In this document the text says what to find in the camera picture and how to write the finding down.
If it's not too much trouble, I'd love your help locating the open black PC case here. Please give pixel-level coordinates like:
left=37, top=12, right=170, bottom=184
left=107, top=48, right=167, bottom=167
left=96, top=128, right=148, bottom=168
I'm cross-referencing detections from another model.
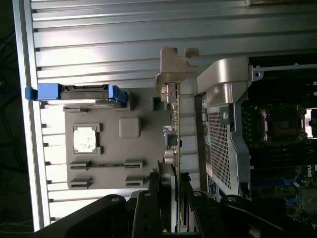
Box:
left=194, top=56, right=317, bottom=238

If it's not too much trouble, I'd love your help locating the grey plastic parts rack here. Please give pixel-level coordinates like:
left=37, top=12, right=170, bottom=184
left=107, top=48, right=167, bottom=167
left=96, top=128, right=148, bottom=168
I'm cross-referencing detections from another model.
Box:
left=39, top=89, right=179, bottom=196

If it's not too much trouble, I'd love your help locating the green motherboard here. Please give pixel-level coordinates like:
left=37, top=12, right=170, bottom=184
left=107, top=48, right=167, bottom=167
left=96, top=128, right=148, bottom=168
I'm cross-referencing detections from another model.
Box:
left=241, top=104, right=317, bottom=238

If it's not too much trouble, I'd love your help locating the silver CPU chip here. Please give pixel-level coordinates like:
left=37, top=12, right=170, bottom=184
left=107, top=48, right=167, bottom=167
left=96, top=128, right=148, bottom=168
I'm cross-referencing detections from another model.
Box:
left=73, top=128, right=97, bottom=152

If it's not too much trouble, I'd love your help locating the CPU socket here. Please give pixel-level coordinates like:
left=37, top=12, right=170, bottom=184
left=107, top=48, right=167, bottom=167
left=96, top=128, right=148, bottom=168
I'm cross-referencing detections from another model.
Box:
left=257, top=109, right=305, bottom=142

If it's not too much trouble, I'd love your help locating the metal socket cover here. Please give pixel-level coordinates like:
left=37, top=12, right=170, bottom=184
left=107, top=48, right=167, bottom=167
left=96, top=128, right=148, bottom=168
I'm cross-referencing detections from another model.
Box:
left=306, top=109, right=317, bottom=137

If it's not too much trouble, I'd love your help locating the hard disk in blue carrier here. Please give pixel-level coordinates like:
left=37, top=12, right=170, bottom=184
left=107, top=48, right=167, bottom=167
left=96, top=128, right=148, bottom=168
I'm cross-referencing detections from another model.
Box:
left=24, top=83, right=128, bottom=109

